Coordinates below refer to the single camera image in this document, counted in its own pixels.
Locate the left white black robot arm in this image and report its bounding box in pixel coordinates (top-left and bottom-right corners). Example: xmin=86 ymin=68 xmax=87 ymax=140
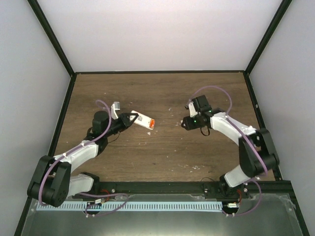
xmin=27 ymin=111 xmax=139 ymax=207

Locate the purple cable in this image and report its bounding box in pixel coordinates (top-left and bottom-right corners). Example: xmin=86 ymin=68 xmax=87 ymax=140
xmin=39 ymin=99 xmax=130 ymax=218
xmin=188 ymin=85 xmax=269 ymax=217

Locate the white remote control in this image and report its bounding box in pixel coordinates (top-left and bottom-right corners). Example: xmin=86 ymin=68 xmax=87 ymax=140
xmin=131 ymin=110 xmax=153 ymax=130

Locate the metal front plate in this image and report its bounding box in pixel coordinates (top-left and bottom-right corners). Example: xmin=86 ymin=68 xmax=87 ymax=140
xmin=22 ymin=194 xmax=303 ymax=236

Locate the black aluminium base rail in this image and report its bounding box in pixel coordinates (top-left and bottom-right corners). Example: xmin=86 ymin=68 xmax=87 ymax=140
xmin=31 ymin=180 xmax=292 ymax=200

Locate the black enclosure frame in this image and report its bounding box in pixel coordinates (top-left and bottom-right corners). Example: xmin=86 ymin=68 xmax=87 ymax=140
xmin=13 ymin=0 xmax=311 ymax=236

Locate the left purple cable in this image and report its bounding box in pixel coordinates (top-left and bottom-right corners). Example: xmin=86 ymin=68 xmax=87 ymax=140
xmin=39 ymin=99 xmax=130 ymax=218

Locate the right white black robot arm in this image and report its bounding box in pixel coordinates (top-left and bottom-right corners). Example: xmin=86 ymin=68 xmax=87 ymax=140
xmin=181 ymin=95 xmax=280 ymax=198

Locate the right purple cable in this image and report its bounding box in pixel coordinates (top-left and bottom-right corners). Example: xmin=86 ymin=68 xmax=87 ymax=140
xmin=188 ymin=85 xmax=269 ymax=217

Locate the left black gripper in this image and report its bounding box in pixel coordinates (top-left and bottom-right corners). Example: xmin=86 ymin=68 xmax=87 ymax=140
xmin=104 ymin=114 xmax=138 ymax=138

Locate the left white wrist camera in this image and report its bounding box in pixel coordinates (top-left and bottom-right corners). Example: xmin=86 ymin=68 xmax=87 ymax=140
xmin=110 ymin=101 xmax=120 ymax=119

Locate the light blue slotted cable duct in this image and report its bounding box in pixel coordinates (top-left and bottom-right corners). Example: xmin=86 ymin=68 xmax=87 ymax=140
xmin=36 ymin=201 xmax=222 ymax=212

